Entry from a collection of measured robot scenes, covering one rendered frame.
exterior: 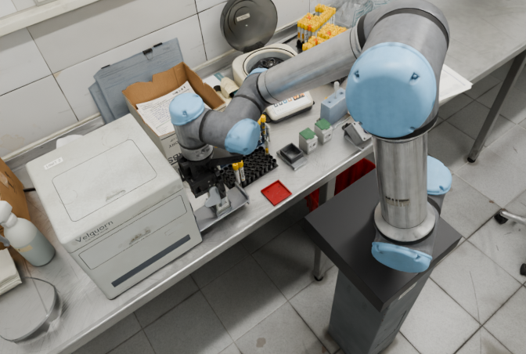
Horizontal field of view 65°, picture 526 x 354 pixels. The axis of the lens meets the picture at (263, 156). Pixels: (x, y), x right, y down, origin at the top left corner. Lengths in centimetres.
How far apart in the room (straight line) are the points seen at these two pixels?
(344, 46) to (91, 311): 88
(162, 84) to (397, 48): 107
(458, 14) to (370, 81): 155
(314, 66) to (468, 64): 109
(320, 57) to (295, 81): 8
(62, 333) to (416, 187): 90
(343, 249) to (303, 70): 49
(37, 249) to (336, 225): 79
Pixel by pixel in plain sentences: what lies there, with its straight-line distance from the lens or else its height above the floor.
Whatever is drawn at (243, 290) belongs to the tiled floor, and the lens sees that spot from 207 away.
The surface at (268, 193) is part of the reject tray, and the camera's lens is 125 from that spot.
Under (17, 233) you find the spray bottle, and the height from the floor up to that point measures 103.
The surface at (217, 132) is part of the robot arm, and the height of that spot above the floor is 129.
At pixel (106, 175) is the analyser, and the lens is 101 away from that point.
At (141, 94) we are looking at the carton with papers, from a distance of 151.
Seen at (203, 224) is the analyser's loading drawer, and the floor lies 91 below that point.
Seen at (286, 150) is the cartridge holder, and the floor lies 89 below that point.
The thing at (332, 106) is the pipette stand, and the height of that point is 97.
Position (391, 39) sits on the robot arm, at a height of 157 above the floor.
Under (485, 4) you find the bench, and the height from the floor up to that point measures 88.
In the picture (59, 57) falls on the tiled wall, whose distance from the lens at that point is 143.
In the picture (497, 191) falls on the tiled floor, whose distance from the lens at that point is 258.
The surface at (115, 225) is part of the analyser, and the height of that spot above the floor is 114.
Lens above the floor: 189
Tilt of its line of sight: 49 degrees down
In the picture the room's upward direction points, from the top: 5 degrees counter-clockwise
